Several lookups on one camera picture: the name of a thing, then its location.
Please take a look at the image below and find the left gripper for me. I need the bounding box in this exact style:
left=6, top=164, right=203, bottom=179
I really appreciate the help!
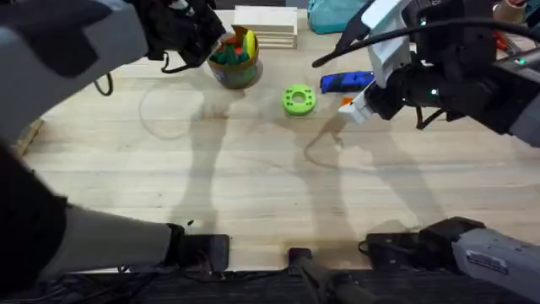
left=133, top=0, right=227, bottom=71

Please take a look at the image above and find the blue electric screwdriver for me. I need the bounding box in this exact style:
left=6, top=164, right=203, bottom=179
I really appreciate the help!
left=319, top=70, right=375, bottom=95

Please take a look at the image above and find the green disc with holes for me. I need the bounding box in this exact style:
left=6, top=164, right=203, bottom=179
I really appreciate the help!
left=281, top=84, right=317, bottom=117

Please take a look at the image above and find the pale upright wrist plate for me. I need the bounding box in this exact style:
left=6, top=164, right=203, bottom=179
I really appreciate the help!
left=360, top=0, right=413, bottom=89

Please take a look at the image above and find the tub of small toys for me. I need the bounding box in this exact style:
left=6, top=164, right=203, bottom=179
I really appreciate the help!
left=207, top=24, right=265, bottom=90

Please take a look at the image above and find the pale wooden box stack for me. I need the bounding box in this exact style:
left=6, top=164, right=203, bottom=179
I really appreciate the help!
left=233, top=4, right=299, bottom=50

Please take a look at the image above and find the teal fabric bag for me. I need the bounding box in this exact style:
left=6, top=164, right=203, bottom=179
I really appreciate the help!
left=306, top=0, right=370, bottom=35

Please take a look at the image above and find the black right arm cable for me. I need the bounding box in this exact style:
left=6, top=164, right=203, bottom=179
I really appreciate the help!
left=310, top=16, right=540, bottom=69

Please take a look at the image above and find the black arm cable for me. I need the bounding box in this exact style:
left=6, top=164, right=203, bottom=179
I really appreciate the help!
left=93, top=50, right=193, bottom=98
left=310, top=16, right=540, bottom=69

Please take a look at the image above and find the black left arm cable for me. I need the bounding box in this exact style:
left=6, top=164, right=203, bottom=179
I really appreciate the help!
left=93, top=50, right=193, bottom=98

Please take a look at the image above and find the black stand post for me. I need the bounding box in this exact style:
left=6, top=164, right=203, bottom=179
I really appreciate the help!
left=287, top=247, right=381, bottom=304

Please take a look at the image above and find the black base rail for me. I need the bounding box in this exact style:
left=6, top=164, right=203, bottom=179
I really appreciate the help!
left=0, top=268, right=540, bottom=304

